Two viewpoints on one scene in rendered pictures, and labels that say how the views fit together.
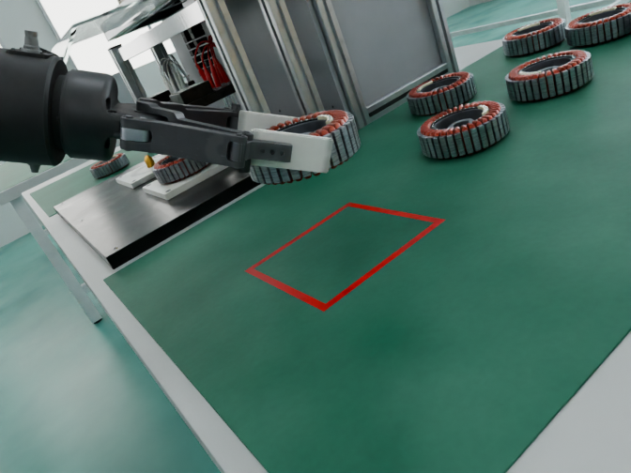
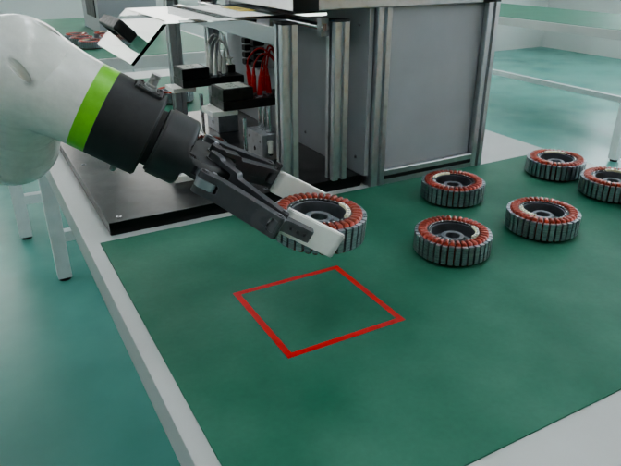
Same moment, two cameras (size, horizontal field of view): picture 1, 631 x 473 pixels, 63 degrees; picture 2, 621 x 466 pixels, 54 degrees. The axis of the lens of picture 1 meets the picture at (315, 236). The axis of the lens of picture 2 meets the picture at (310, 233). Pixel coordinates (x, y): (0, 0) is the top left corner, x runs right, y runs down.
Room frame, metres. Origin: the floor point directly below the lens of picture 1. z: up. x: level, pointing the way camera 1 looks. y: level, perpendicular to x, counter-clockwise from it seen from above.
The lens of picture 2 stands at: (-0.16, 0.02, 1.16)
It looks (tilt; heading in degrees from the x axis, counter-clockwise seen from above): 25 degrees down; 357
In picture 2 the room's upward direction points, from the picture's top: straight up
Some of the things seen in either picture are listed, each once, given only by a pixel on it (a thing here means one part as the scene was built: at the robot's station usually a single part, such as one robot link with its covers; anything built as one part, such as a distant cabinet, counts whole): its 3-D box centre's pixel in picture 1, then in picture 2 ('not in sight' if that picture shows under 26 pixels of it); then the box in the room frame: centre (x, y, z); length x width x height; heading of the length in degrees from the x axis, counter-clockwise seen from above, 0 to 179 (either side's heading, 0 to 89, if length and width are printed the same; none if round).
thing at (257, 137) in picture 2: not in sight; (265, 141); (1.05, 0.05, 0.80); 0.08 x 0.05 x 0.06; 26
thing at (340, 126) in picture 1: (300, 145); (318, 222); (0.49, -0.02, 0.87); 0.11 x 0.11 x 0.04
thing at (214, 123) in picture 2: not in sight; (222, 116); (1.27, 0.16, 0.80); 0.08 x 0.05 x 0.06; 26
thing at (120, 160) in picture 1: (109, 165); not in sight; (1.58, 0.49, 0.77); 0.11 x 0.11 x 0.04
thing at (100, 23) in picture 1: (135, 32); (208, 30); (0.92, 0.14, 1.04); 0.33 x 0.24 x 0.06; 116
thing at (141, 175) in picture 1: (153, 168); not in sight; (1.21, 0.29, 0.78); 0.15 x 0.15 x 0.01; 26
